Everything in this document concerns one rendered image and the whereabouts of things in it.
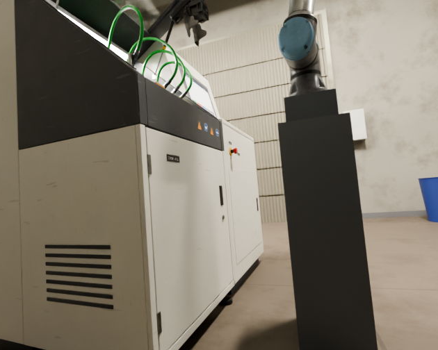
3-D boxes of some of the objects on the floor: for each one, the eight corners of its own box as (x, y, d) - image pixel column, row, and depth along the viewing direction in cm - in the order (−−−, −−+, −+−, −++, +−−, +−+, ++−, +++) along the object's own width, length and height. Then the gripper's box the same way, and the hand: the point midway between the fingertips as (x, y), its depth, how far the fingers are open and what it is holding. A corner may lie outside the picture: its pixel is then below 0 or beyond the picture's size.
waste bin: (463, 217, 321) (456, 171, 325) (489, 222, 277) (481, 169, 281) (416, 219, 335) (410, 175, 339) (434, 223, 292) (427, 173, 296)
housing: (23, 364, 92) (12, -25, 102) (-21, 352, 103) (-27, 1, 113) (199, 258, 221) (186, 92, 231) (171, 257, 232) (160, 98, 242)
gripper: (196, -22, 102) (199, 28, 101) (210, 0, 115) (213, 45, 113) (177, -14, 105) (181, 35, 104) (193, 7, 118) (196, 51, 117)
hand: (192, 39), depth 110 cm, fingers open, 7 cm apart
